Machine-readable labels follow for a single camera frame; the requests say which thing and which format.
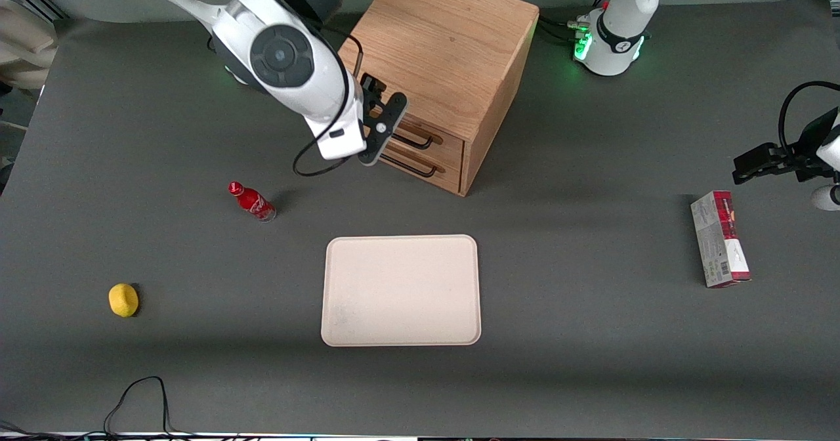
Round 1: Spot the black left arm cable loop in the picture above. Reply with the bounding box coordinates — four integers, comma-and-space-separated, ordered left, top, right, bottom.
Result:
778, 81, 840, 159

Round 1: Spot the red soda bottle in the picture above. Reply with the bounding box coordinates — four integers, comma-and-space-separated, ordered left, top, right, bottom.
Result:
228, 180, 277, 222

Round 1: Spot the black base cables bundle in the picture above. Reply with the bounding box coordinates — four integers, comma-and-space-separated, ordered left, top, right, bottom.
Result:
537, 13, 591, 47

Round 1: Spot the yellow lemon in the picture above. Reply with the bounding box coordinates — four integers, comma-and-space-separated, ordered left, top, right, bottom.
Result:
108, 283, 140, 318

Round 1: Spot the wooden drawer with black handle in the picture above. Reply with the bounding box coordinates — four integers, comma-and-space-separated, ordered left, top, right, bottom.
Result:
378, 147, 463, 194
367, 103, 466, 170

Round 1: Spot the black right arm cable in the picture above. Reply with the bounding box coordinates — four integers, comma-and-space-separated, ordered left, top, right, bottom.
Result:
293, 29, 366, 178

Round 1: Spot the wooden drawer cabinet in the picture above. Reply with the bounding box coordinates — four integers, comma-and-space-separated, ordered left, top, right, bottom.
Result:
337, 0, 540, 198

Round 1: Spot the beige rectangular tray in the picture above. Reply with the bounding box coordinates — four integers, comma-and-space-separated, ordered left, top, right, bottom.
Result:
321, 234, 482, 347

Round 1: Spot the grey and red carton box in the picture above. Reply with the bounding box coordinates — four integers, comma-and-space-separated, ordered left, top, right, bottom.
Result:
690, 190, 752, 289

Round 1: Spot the beige padded chair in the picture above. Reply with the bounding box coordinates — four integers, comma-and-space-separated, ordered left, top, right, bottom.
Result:
0, 0, 58, 91

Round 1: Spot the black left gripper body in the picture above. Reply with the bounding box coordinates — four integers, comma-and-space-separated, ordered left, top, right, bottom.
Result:
793, 108, 840, 183

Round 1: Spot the thin black table cable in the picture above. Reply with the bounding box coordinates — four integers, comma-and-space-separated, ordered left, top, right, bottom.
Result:
103, 375, 177, 438

